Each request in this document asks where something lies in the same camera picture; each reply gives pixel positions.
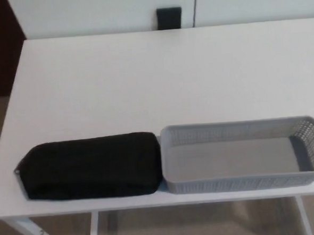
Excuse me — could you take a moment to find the black fabric pencil case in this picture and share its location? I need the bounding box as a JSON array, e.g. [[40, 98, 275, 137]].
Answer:
[[13, 130, 164, 204]]

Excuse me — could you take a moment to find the grey perforated plastic basket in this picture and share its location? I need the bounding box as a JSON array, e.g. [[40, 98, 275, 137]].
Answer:
[[159, 115, 314, 196]]

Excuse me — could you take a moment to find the white table leg frame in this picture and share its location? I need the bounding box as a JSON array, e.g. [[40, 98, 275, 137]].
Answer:
[[3, 211, 101, 235], [294, 195, 314, 235]]

